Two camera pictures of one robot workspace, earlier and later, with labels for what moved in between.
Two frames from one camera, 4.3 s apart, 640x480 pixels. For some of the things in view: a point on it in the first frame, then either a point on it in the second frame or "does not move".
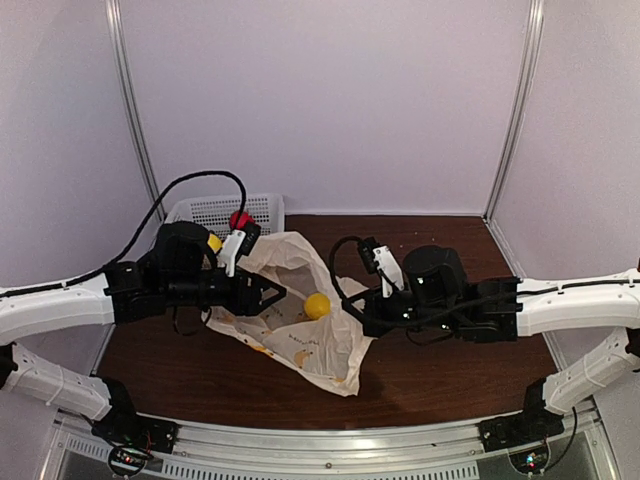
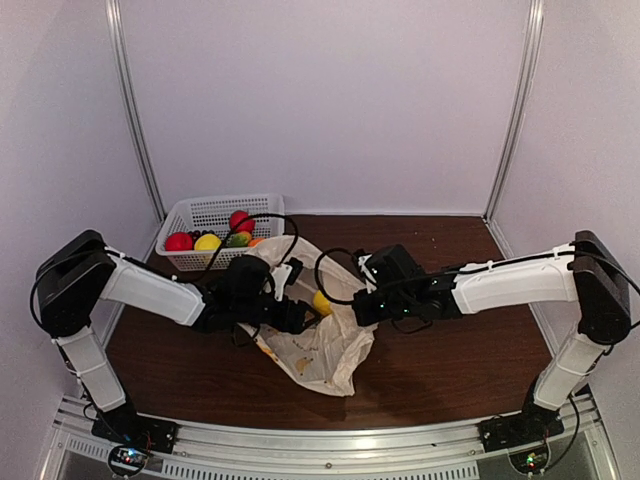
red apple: x=244 y=219 does not move
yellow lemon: x=317 y=305 does not move
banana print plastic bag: x=314 y=330 does not move
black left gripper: x=245 y=302 → x=296 y=308
